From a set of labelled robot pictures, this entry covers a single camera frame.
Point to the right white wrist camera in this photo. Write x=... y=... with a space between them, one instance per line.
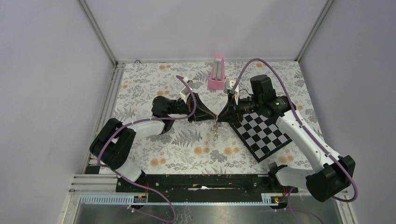
x=232 y=88

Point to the pink metronome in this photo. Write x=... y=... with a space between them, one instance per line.
x=217 y=76

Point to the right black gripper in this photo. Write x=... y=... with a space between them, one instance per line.
x=231 y=111

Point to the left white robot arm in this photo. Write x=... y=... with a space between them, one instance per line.
x=114 y=141

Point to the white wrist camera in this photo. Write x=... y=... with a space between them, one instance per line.
x=232 y=88
x=186 y=91

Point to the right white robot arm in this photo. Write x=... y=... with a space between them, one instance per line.
x=330 y=173

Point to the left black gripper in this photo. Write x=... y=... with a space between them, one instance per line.
x=201 y=112

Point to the black white chessboard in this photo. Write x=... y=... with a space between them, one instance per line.
x=260 y=135

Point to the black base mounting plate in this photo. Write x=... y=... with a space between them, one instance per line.
x=208 y=188

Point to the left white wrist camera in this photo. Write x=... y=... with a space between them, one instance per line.
x=186 y=91

